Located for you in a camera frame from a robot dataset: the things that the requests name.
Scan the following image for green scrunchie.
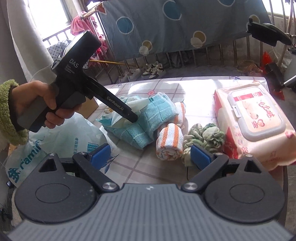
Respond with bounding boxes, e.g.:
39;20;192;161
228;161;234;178
182;123;226;167

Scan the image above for orange striped towel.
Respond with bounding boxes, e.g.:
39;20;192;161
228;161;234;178
156;102;186;161

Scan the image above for white snack bag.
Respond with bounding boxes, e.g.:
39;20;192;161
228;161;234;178
96;96;149;129

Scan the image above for teal towel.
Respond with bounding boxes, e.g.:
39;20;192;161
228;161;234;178
97;92;179;150

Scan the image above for left hand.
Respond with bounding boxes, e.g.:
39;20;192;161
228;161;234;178
11;80;83;129

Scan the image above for white plastic shopping bag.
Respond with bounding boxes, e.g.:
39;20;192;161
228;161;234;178
5;113;118;187

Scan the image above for polka dot cloth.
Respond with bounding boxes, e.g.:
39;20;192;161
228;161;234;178
47;40;71;61

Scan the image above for brown cardboard box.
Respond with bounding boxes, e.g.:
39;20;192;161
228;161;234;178
77;98;99;119

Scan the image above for white curtain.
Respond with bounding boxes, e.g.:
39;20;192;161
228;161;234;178
1;1;56;84

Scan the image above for pink hanging garment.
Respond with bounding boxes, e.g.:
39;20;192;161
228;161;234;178
70;16;108;60

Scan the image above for white slippers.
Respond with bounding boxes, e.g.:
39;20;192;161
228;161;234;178
119;68;142;83

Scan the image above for wet wipes pack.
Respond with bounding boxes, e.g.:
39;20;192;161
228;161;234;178
214;81;295;170

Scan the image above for sneakers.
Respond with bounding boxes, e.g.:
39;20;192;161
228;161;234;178
142;62;166;79

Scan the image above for blue patterned bedsheet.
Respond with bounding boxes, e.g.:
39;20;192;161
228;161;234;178
99;0;270;61

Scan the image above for black padded seat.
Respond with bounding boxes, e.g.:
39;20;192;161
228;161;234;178
247;18;292;47

